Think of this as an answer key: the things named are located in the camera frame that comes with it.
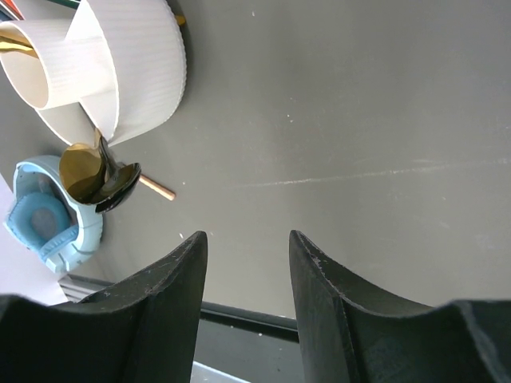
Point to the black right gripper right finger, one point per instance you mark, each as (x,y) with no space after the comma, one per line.
(351,330)

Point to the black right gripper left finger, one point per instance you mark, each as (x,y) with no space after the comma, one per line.
(141,329)

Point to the light blue headphones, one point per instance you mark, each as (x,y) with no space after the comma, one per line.
(45,219)

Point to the silver copper chopstick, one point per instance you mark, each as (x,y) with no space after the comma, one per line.
(156,187)

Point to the black spoon long handle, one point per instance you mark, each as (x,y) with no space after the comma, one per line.
(120,184)

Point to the gold spoon green handle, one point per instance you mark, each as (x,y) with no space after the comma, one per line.
(82,170)

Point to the white divided round container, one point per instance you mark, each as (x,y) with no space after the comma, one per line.
(119,66)

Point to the gold fork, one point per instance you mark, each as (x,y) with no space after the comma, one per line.
(15,43)

